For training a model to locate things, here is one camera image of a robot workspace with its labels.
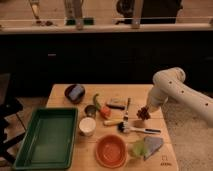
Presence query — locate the blue sponge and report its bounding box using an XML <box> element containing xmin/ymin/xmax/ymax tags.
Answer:
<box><xmin>69</xmin><ymin>85</ymin><xmax>84</xmax><ymax>101</ymax></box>

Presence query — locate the black head dish brush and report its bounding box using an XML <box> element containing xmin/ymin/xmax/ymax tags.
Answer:
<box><xmin>118</xmin><ymin>122</ymin><xmax>160</xmax><ymax>134</ymax></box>

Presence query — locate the dark red grape bunch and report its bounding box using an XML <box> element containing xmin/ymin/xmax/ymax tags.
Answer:
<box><xmin>137</xmin><ymin>107</ymin><xmax>151</xmax><ymax>120</ymax></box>

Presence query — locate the dark maroon bowl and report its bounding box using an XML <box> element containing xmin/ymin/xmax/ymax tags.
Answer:
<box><xmin>64</xmin><ymin>84</ymin><xmax>85</xmax><ymax>104</ymax></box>

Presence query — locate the black chair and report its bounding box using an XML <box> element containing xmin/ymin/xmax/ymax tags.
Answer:
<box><xmin>0</xmin><ymin>98</ymin><xmax>25</xmax><ymax>164</ymax></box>

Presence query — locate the small metal cup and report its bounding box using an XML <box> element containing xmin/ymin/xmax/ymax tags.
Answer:
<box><xmin>84</xmin><ymin>105</ymin><xmax>96</xmax><ymax>118</ymax></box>

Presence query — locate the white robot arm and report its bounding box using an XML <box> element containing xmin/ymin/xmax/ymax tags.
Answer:
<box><xmin>146</xmin><ymin>67</ymin><xmax>213</xmax><ymax>127</ymax></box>

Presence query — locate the green chili pepper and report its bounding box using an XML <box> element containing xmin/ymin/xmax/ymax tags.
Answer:
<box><xmin>93</xmin><ymin>93</ymin><xmax>101</xmax><ymax>111</ymax></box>

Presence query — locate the orange carrot piece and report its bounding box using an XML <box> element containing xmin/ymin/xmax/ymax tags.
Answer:
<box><xmin>100</xmin><ymin>106</ymin><xmax>111</xmax><ymax>119</ymax></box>

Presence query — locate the orange bowl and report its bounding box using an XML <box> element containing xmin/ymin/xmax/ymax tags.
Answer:
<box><xmin>94</xmin><ymin>134</ymin><xmax>127</xmax><ymax>169</ymax></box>

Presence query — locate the white cup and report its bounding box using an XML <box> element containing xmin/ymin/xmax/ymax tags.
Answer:
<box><xmin>79</xmin><ymin>117</ymin><xmax>96</xmax><ymax>136</ymax></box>

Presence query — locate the yellow banana toy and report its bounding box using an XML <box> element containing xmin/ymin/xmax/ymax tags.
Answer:
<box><xmin>103</xmin><ymin>119</ymin><xmax>122</xmax><ymax>126</ymax></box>

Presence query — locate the green plastic tray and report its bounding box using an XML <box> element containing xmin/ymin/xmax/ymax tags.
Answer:
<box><xmin>13</xmin><ymin>108</ymin><xmax>78</xmax><ymax>171</ymax></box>

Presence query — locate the green cup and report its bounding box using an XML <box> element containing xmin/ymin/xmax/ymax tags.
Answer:
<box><xmin>129</xmin><ymin>140</ymin><xmax>146</xmax><ymax>158</ymax></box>

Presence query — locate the metal fork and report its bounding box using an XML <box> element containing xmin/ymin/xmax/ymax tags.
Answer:
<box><xmin>123</xmin><ymin>98</ymin><xmax>131</xmax><ymax>122</ymax></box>

